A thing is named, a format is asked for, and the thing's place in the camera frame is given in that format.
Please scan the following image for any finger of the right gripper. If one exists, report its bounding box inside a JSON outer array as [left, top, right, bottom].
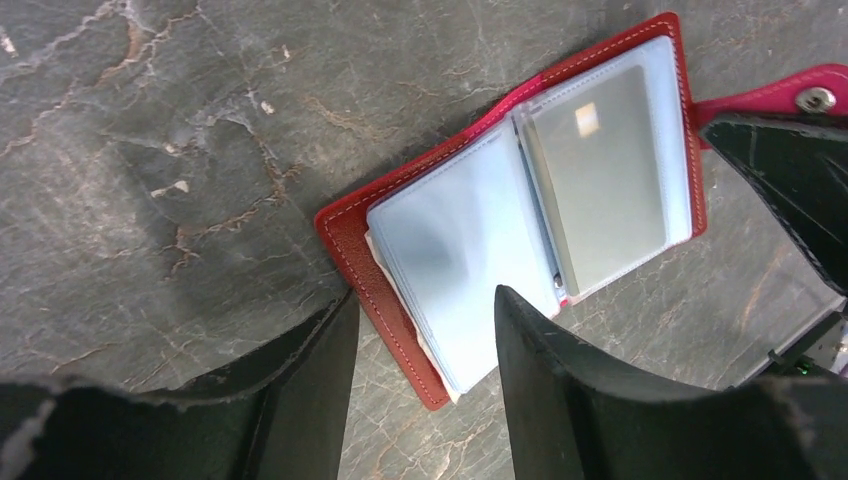
[[699, 113, 847, 295]]

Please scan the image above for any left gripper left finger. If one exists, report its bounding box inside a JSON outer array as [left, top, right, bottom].
[[1, 293, 359, 479]]

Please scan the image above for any grey credit card gold chip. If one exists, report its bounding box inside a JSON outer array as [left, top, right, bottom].
[[515, 65, 667, 298]]

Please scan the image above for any red leather card holder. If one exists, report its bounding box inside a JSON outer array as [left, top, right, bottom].
[[314, 12, 847, 411]]

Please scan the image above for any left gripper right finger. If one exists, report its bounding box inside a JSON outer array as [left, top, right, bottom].
[[494, 285, 847, 479]]

